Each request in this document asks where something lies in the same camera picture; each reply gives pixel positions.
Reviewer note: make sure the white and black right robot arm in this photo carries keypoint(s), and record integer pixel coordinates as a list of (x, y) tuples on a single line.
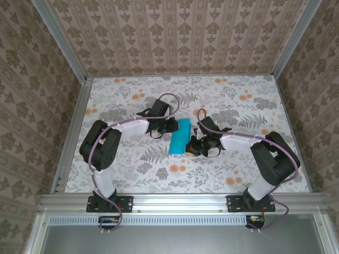
[(260, 189)]

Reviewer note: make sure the teal paper sheet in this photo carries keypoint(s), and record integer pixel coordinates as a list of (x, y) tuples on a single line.
[(177, 143)]

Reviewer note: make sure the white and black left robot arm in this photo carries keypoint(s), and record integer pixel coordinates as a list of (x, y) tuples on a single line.
[(104, 185)]

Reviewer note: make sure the grey metal sheet panel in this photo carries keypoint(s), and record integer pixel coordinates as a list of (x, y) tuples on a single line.
[(180, 240)]

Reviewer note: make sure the aluminium frame post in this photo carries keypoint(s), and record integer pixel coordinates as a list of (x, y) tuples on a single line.
[(62, 39), (292, 39)]

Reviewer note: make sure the aluminium lower frame rail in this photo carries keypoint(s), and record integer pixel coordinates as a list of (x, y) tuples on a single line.
[(37, 232), (321, 232)]

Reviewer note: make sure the wide aluminium frame rail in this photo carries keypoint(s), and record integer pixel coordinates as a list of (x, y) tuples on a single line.
[(180, 202)]

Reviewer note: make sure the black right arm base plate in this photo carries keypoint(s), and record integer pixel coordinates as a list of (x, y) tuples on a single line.
[(233, 203)]

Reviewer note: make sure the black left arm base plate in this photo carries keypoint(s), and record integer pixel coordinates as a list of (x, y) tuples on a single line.
[(127, 203)]

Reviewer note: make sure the floral table cover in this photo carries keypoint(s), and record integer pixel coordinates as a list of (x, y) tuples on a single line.
[(212, 172)]

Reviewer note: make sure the aluminium table side rail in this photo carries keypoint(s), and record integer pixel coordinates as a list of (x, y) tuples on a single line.
[(75, 119)]

